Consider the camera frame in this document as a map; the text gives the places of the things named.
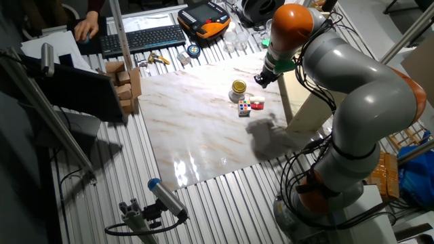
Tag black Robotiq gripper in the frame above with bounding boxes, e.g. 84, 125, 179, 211
253, 66, 282, 89

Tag glass jar gold lid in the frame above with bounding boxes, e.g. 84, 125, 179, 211
228, 79, 248, 104

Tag multicoloured Rubik's cube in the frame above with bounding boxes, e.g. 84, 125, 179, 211
237, 100, 252, 118

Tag forearm in dark red sleeve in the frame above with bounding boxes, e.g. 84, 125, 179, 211
87, 0, 106, 15

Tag cream wooden shelf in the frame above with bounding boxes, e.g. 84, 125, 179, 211
276, 66, 347, 134

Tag operator bare hand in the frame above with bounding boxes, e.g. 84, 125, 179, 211
73, 10, 100, 43

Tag clear plastic cup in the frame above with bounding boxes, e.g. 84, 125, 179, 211
235, 30, 250, 52
222, 30, 238, 54

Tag clear glass beaker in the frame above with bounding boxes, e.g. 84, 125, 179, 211
258, 18, 273, 47

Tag black filament spool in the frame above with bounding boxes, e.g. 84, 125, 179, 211
241, 0, 286, 24

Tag round black puck blue logo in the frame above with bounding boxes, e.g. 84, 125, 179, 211
186, 44, 201, 59

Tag marble patterned mat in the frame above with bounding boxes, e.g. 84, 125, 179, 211
138, 50, 326, 191

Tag clear box coloured clips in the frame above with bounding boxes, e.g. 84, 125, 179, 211
176, 51, 193, 66

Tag orange black teach pendant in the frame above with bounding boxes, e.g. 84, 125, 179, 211
177, 1, 231, 40

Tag silver pliers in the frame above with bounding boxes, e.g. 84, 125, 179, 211
134, 56, 152, 74

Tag small cardboard box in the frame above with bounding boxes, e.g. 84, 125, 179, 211
128, 66, 143, 100

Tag black computer keyboard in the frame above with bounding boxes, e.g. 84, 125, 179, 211
99, 24, 187, 58

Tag small cardboard block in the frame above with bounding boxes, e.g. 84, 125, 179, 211
104, 60, 126, 75
115, 83, 133, 101
117, 70, 132, 85
120, 98, 136, 115

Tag aluminium profile pole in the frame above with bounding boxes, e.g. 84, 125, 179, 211
396, 138, 434, 167
108, 0, 134, 72
379, 1, 434, 65

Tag orange cardboard package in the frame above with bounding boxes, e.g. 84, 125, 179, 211
364, 150, 400, 203

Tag wooden slat rack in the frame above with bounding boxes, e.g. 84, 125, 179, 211
388, 125, 431, 152

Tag brown board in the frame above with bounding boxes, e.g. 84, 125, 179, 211
401, 33, 434, 109

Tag black mouse pad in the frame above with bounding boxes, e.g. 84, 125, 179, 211
66, 16, 109, 56

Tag blue bag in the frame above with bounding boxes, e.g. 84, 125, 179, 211
396, 130, 434, 209

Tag black monitor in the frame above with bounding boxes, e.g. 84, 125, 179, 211
18, 54, 128, 123

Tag grey monitor base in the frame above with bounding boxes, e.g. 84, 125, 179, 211
33, 110, 102, 150

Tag white paper sheets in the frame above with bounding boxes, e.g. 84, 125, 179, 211
20, 30, 98, 74

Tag aluminium diagonal beam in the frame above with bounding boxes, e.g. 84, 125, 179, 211
0, 47, 98, 184

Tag black plug cable blue light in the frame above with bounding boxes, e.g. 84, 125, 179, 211
301, 137, 329, 154

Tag yellow handled tool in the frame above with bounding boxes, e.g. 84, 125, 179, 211
147, 51, 172, 66

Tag silver camera blue end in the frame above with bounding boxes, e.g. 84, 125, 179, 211
147, 178, 190, 221

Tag black camera clamp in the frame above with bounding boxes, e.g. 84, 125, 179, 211
142, 199, 163, 230

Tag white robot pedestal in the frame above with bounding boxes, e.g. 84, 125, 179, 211
334, 184, 397, 244

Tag short aluminium profile post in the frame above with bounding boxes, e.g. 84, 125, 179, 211
118, 198, 160, 244

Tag black camera cable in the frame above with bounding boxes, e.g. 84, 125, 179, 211
104, 216, 186, 237

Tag silver depth camera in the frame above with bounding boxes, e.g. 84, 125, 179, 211
40, 43, 56, 78

